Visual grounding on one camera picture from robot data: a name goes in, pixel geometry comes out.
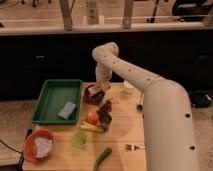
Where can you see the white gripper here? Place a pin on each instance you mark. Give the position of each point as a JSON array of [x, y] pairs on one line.
[[103, 76]]

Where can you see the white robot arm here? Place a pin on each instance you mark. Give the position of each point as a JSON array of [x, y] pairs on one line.
[[170, 143]]

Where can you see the purple bowl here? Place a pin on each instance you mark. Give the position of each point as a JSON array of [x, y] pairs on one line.
[[93, 100]]

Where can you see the white cloth in bowl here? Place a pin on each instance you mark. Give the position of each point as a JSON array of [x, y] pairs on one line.
[[43, 146]]

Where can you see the orange bowl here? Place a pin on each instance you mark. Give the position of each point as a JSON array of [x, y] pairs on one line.
[[29, 150]]

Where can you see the clear glass cup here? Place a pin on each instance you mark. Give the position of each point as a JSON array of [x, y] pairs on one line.
[[127, 88]]

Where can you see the dark grapes toy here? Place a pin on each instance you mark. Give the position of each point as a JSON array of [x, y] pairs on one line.
[[105, 108]]

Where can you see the red tomato toy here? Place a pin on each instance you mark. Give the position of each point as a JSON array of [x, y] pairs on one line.
[[92, 117]]

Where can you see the metal can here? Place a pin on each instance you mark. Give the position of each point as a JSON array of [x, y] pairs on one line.
[[105, 121]]

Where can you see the blue sponge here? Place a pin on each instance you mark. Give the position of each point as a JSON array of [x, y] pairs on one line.
[[67, 110]]

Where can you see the green plastic tray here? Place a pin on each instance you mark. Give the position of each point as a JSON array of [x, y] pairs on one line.
[[54, 95]]

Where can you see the yellow corn toy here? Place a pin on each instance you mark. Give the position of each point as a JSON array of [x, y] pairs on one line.
[[89, 127]]

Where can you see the green small cup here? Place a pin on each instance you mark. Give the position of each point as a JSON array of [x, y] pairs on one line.
[[79, 139]]

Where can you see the silver fork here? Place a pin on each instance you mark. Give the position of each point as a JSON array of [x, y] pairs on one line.
[[131, 147]]

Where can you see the green cucumber toy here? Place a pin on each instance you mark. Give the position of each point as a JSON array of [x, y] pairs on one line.
[[101, 158]]

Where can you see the white handled brush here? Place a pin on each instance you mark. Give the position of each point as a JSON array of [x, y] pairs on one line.
[[140, 104]]

